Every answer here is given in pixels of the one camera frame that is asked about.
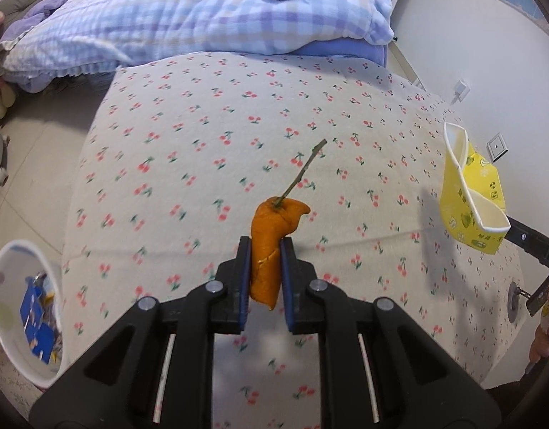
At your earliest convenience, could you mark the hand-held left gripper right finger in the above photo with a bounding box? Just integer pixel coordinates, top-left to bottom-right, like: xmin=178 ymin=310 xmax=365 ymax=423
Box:
xmin=279 ymin=238 xmax=503 ymax=429

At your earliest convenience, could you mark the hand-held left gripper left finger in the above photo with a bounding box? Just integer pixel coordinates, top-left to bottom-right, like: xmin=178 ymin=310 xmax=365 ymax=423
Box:
xmin=28 ymin=236 xmax=253 ymax=429

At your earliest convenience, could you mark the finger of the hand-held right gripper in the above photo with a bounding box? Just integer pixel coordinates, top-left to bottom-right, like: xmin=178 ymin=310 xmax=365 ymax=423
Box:
xmin=502 ymin=217 xmax=549 ymax=274

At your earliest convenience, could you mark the orange pepper with stem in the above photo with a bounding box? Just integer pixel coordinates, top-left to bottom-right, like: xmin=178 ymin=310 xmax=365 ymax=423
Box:
xmin=250 ymin=139 xmax=327 ymax=311

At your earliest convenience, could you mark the yellow paper cup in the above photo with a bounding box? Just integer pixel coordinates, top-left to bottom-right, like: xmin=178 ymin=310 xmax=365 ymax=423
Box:
xmin=440 ymin=122 xmax=511 ymax=255

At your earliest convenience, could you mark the white plastic bin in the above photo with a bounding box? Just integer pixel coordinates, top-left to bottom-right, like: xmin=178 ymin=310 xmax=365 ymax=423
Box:
xmin=0 ymin=239 xmax=67 ymax=389

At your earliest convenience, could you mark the person's right hand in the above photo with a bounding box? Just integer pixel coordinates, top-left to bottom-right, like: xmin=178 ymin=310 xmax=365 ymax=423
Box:
xmin=528 ymin=283 xmax=549 ymax=365

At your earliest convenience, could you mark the cherry print tablecloth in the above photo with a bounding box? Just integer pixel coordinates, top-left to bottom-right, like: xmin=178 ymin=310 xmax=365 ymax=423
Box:
xmin=62 ymin=51 xmax=532 ymax=429

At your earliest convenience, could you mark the purple blanket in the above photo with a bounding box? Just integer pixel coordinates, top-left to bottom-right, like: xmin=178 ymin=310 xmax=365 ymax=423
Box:
xmin=296 ymin=37 xmax=390 ymax=69

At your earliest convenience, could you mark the blue plaid quilt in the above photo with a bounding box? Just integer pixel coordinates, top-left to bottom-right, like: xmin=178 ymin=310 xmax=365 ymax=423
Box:
xmin=0 ymin=0 xmax=395 ymax=94

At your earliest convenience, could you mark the grey wall switch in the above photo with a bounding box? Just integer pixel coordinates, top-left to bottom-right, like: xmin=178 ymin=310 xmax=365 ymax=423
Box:
xmin=486 ymin=133 xmax=510 ymax=162

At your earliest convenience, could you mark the white wall socket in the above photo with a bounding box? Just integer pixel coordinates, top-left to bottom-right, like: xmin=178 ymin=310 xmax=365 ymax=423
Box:
xmin=451 ymin=79 xmax=471 ymax=105

